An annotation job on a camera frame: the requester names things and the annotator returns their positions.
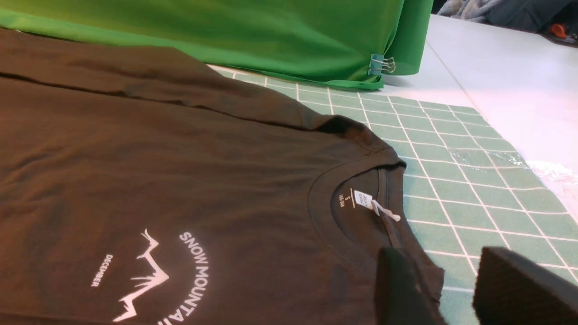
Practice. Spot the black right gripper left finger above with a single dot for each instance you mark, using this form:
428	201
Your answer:
400	295

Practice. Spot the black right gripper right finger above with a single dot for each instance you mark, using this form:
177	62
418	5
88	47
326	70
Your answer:
513	290

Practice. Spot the dark gray long-sleeve shirt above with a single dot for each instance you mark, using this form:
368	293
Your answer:
141	187

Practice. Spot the green grid cutting mat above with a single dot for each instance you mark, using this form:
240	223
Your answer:
454	210

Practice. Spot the metal binder clip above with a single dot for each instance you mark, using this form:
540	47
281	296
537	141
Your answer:
379	64

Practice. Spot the orange object background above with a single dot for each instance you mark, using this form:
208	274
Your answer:
558	30

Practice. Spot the green backdrop cloth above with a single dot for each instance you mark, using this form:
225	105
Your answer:
327	42

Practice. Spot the gray clothes pile background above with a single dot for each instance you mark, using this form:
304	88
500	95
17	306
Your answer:
533	16

